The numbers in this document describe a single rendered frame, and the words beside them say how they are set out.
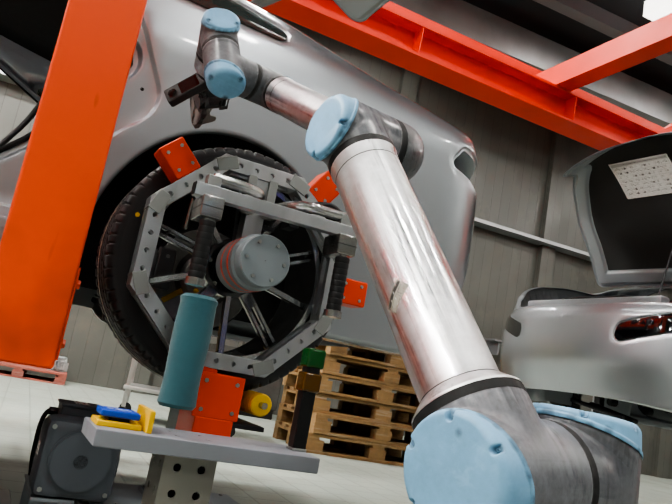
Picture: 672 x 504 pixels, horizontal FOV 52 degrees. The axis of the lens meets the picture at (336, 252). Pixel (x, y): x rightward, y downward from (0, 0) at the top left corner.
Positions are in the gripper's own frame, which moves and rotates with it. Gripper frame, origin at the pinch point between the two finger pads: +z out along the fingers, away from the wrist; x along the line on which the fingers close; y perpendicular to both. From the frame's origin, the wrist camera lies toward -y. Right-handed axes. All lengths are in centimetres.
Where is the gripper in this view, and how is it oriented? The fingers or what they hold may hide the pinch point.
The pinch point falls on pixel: (193, 124)
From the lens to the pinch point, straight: 198.7
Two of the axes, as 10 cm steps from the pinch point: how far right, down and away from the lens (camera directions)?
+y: 8.7, -1.9, 4.5
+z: -2.9, 5.4, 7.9
